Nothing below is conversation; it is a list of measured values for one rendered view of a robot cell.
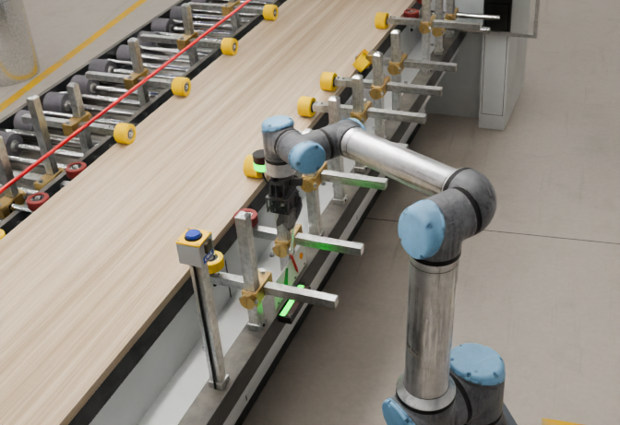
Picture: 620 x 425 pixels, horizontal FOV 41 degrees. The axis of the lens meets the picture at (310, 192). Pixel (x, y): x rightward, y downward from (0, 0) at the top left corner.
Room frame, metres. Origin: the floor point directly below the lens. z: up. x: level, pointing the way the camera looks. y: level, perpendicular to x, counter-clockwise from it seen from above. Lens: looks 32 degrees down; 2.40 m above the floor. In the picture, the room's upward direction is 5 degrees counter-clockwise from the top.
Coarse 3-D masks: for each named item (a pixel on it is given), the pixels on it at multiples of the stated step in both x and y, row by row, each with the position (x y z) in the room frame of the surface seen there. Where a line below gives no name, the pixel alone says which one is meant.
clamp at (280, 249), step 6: (294, 228) 2.25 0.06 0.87; (300, 228) 2.26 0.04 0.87; (294, 234) 2.22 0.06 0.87; (276, 240) 2.19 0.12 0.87; (288, 240) 2.19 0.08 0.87; (294, 240) 2.21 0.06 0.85; (276, 246) 2.16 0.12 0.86; (282, 246) 2.16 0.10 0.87; (288, 246) 2.17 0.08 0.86; (294, 246) 2.21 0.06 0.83; (276, 252) 2.17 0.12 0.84; (282, 252) 2.16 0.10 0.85
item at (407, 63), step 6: (384, 60) 3.39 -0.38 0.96; (390, 60) 3.38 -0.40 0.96; (408, 60) 3.36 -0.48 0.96; (414, 60) 3.35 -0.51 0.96; (420, 60) 3.35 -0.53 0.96; (408, 66) 3.34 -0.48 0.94; (414, 66) 3.33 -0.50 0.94; (420, 66) 3.32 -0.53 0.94; (426, 66) 3.31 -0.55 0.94; (432, 66) 3.30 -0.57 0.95; (438, 66) 3.29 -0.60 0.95; (444, 66) 3.28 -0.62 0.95; (450, 66) 3.26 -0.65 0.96; (456, 66) 3.27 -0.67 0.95
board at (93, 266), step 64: (320, 0) 4.43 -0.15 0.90; (384, 0) 4.34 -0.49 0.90; (256, 64) 3.60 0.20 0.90; (320, 64) 3.54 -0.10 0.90; (192, 128) 2.98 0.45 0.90; (256, 128) 2.94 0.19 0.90; (64, 192) 2.56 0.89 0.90; (128, 192) 2.52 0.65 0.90; (192, 192) 2.49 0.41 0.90; (256, 192) 2.48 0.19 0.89; (0, 256) 2.18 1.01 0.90; (64, 256) 2.15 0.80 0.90; (128, 256) 2.12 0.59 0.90; (0, 320) 1.86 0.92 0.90; (64, 320) 1.83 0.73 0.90; (128, 320) 1.81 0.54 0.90; (0, 384) 1.59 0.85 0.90; (64, 384) 1.57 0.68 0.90
